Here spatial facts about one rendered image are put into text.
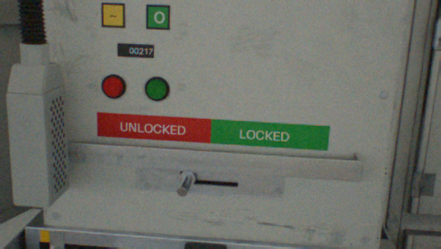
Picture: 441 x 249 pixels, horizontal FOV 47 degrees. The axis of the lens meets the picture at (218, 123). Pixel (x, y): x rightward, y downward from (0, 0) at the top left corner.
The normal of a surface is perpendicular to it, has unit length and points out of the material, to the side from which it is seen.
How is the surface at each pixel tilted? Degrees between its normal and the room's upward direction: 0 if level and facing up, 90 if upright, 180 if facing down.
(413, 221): 90
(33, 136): 90
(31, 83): 61
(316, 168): 90
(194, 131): 90
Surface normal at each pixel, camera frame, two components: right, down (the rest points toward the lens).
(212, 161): -0.09, 0.25
